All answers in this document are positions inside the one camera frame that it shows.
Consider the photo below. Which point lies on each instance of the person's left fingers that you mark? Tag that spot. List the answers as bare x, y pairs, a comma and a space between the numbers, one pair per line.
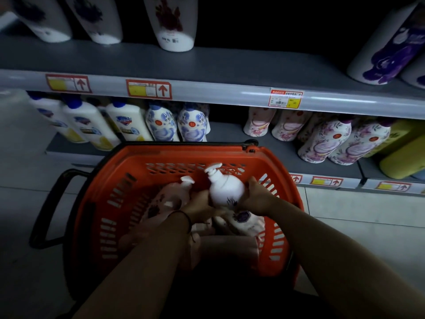
214, 213

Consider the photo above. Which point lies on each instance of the white bottle purple flower label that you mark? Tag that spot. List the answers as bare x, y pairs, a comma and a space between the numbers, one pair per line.
415, 74
388, 49

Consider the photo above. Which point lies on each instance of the red yellow price tag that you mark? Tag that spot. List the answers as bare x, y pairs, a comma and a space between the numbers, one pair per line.
285, 98

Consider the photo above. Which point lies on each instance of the person's right thumb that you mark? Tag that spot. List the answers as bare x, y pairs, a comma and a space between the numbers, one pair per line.
252, 186

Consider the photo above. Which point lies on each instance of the person's right forearm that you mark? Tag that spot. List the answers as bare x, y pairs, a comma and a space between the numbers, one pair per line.
338, 265

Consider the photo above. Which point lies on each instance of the person's left forearm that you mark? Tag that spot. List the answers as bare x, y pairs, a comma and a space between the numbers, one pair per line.
142, 272

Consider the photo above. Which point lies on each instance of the black wrist band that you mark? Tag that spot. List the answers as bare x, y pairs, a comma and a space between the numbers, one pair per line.
186, 218

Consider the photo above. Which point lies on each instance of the person's left hand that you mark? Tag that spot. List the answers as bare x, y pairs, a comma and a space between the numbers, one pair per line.
198, 206

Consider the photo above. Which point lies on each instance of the grey upper shelf board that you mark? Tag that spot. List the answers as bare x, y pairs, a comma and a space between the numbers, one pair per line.
232, 69

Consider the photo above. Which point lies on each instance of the person's right hand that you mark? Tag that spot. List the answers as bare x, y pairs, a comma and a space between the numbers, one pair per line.
258, 200

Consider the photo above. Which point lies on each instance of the orange plastic shopping basket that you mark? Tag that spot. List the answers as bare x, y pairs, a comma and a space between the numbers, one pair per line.
109, 202

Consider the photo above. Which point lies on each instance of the purple floral bottle dark cap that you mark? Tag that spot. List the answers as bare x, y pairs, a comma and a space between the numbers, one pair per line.
323, 141
360, 144

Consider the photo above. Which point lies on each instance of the pinkish white pump bottle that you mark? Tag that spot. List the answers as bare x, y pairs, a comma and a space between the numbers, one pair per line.
166, 204

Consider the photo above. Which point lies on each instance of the white bottle blue cap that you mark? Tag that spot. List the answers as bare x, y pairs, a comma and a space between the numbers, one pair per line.
128, 121
91, 126
56, 121

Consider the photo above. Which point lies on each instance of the white bottle dark blue flower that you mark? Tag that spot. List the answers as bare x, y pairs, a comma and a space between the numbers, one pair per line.
96, 19
43, 19

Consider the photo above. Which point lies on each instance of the red framed arrow price label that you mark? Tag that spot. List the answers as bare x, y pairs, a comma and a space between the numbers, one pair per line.
68, 83
326, 181
296, 178
393, 186
148, 89

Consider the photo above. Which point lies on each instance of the yellow-green bottle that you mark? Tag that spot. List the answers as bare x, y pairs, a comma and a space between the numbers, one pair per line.
398, 134
403, 159

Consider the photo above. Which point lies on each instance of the white pump bottle dark flower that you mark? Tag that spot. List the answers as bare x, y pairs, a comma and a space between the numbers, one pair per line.
225, 189

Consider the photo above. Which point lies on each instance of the pink floral bottle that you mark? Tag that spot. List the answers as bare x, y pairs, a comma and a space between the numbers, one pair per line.
289, 126
258, 122

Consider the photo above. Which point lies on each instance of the blue floral porcelain-look bottle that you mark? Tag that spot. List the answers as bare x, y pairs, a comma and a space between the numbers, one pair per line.
161, 124
192, 124

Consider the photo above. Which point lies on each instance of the white bottle dark red flower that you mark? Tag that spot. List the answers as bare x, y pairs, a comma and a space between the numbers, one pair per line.
171, 23

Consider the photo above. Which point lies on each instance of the white bottle purple flower print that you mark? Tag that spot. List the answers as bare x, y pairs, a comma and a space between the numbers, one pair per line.
245, 220

